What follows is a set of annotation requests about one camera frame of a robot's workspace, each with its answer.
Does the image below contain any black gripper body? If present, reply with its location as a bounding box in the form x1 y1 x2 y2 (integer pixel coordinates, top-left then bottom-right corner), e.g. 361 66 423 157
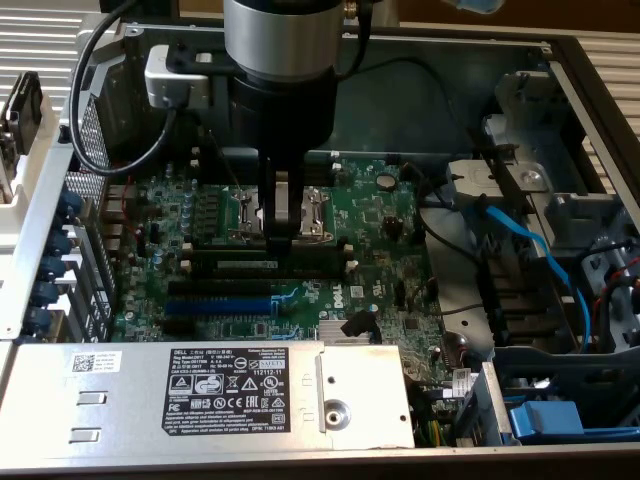
226 67 340 152

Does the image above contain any green RAM stick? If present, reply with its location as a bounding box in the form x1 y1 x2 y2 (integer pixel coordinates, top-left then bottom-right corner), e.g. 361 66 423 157
191 247 347 274

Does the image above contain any RAM slot with white latches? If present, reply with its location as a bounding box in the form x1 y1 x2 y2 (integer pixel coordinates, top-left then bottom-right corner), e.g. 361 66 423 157
199 157 341 169
192 269 357 280
199 170 344 181

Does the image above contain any silver CPU socket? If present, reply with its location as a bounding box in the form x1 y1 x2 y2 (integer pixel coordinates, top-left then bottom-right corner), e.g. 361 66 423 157
227 184 335 246

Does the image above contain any long black expansion slot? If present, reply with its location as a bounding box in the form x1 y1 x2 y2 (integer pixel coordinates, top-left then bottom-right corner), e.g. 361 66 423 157
166 279 275 298

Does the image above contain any green Dell motherboard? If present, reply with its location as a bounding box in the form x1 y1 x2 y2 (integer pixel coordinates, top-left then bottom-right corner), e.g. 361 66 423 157
107 157 484 401

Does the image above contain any grey open PC case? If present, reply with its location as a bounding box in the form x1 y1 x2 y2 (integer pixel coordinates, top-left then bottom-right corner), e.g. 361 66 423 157
0 22 640 480

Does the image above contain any long blue expansion slot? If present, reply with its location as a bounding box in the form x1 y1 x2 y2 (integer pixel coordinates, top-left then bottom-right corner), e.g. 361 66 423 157
163 297 275 317

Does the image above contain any silver chipset heatsink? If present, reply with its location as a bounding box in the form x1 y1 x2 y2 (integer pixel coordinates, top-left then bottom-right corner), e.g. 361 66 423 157
318 319 384 346

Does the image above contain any short black expansion slot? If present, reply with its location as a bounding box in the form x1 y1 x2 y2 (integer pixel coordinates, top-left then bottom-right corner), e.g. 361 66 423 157
160 317 197 337

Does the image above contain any white corner block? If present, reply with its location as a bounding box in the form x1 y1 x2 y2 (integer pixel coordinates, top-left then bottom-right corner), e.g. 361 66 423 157
76 13 129 69

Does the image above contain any silver disk bay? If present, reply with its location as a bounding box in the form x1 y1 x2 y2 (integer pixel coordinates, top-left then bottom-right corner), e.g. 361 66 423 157
446 158 554 211

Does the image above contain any blue slot retention clip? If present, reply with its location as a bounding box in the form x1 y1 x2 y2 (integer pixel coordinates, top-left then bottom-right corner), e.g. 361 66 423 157
59 192 84 219
34 280 61 306
42 257 69 281
27 307 54 334
47 232 74 259

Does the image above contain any black plastic bar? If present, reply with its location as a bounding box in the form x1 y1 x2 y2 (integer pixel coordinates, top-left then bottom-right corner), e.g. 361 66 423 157
464 125 535 215

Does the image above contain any silver power supply unit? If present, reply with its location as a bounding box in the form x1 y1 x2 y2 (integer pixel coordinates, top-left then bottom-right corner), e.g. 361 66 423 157
0 341 417 451

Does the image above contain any grey plastic bay cover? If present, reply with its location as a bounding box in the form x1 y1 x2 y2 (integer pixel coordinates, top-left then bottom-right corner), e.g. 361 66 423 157
492 69 574 151

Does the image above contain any black graphics card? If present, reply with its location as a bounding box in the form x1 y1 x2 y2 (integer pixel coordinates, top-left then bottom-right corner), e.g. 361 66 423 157
0 71 45 166

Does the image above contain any blue plastic drive latch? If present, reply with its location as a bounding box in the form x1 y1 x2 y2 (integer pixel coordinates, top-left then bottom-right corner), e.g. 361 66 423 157
507 399 587 445

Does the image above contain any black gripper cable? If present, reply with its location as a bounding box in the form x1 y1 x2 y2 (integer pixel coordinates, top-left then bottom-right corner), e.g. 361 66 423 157
344 0 377 82

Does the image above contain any thin red wire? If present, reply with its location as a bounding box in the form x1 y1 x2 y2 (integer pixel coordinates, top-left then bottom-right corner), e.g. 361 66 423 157
79 153 157 237

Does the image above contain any black wire with plug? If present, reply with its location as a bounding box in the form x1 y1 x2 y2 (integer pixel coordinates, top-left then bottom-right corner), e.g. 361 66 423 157
335 56 474 149

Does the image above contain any black wire plug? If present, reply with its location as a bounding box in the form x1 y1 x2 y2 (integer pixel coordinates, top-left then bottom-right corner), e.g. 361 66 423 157
339 309 377 339

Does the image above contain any thin black wire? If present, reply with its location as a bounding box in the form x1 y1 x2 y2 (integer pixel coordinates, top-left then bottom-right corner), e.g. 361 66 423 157
414 162 484 269

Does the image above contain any black camera cable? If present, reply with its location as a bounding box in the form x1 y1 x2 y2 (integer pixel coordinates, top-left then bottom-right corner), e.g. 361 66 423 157
68 0 179 176

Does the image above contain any blue SATA wire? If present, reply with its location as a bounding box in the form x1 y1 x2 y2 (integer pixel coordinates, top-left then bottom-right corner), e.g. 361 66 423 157
462 197 596 354

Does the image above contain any black ribbed plastic bracket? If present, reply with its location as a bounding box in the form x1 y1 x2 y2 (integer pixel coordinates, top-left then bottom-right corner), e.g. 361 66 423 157
474 252 561 347

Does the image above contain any yellow green wire bundle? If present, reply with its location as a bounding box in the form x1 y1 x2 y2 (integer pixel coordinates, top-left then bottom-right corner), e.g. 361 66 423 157
413 382 454 449

